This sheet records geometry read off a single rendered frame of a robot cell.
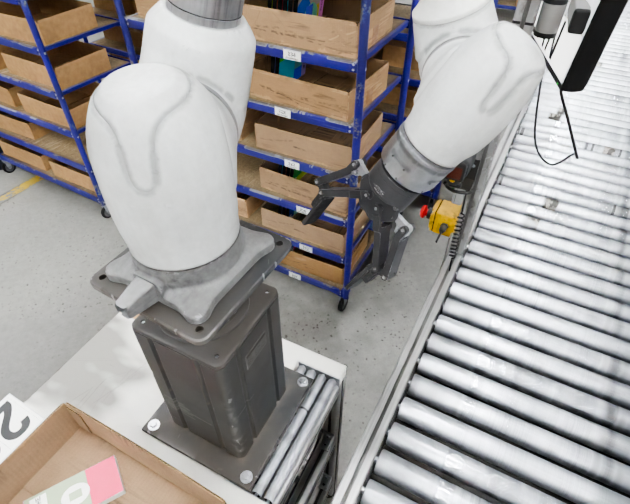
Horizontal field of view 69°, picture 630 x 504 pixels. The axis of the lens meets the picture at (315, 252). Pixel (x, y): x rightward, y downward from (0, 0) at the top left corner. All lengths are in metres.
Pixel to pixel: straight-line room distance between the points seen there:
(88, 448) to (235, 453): 0.29
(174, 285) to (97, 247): 2.08
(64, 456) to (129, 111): 0.75
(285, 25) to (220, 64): 0.92
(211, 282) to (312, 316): 1.51
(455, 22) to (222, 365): 0.56
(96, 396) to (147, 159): 0.72
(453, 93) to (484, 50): 0.05
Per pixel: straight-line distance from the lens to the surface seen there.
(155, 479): 1.00
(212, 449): 1.00
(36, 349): 2.34
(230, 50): 0.67
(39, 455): 1.07
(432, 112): 0.57
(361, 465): 1.00
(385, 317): 2.14
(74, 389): 1.17
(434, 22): 0.67
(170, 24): 0.68
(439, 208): 1.32
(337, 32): 1.49
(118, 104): 0.53
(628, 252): 1.62
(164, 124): 0.51
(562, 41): 1.19
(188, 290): 0.63
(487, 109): 0.56
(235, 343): 0.72
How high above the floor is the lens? 1.66
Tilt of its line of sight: 43 degrees down
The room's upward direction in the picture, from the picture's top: straight up
